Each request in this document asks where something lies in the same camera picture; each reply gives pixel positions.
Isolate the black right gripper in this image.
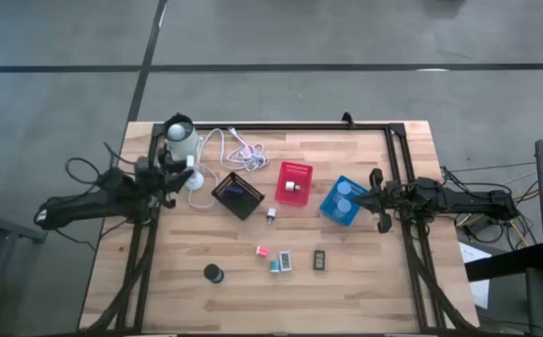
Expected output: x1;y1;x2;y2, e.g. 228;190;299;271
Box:
352;167;418;235

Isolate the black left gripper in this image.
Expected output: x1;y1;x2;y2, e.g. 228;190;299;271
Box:
133;148;197;211

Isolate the blue mesh plastic basket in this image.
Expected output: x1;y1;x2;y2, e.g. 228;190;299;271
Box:
318;174;371;227

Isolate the black round cap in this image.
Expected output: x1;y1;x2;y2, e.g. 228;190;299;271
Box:
202;262;226;286

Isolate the white digital clock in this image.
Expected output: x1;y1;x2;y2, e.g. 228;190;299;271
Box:
277;250;294;273

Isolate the white cylinder appliance black rim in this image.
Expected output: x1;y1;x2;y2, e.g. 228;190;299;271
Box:
164;113;203;160

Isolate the black mesh plastic basket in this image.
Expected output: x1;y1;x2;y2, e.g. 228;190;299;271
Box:
211;170;266;222

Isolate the red mesh plastic basket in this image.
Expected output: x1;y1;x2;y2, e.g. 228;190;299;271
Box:
273;161;315;208

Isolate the white paper sheet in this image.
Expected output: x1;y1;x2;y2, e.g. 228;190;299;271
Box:
458;242;492;310

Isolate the black desk foot bar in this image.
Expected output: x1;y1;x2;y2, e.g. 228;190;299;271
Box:
463;242;543;283

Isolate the white lamp power cable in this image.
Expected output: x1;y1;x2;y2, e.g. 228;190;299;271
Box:
185;126;228;211

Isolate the black aluminium table frame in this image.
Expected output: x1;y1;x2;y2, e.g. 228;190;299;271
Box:
77;121;481;336

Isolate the grey metal furniture frame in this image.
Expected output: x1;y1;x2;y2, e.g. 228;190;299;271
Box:
0;204;48;337

